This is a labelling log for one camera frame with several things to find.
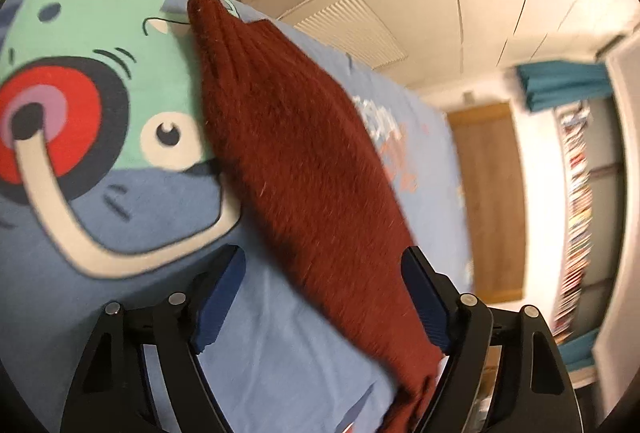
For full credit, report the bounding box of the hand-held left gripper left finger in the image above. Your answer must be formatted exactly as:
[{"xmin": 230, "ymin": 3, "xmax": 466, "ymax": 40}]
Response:
[{"xmin": 60, "ymin": 244, "xmax": 247, "ymax": 433}]

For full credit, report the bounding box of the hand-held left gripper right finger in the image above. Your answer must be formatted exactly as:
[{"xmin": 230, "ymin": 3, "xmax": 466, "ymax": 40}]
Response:
[{"xmin": 401, "ymin": 245, "xmax": 586, "ymax": 433}]

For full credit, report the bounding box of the dark red knitted garment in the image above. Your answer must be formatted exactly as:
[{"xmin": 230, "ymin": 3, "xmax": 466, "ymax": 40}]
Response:
[{"xmin": 187, "ymin": 0, "xmax": 443, "ymax": 433}]

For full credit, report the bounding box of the wooden door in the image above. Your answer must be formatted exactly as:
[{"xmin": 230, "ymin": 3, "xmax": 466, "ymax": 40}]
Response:
[{"xmin": 446, "ymin": 100, "xmax": 530, "ymax": 305}]

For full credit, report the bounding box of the blue printed bed sheet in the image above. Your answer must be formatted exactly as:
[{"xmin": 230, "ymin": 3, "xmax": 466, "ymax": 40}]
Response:
[{"xmin": 0, "ymin": 0, "xmax": 476, "ymax": 433}]

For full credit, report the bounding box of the row of books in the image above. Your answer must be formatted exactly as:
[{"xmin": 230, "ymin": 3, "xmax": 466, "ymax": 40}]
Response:
[{"xmin": 554, "ymin": 106, "xmax": 594, "ymax": 345}]

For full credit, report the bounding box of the white ceiling vent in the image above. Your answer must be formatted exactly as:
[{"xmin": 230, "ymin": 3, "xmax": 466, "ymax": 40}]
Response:
[{"xmin": 292, "ymin": 0, "xmax": 408, "ymax": 69}]

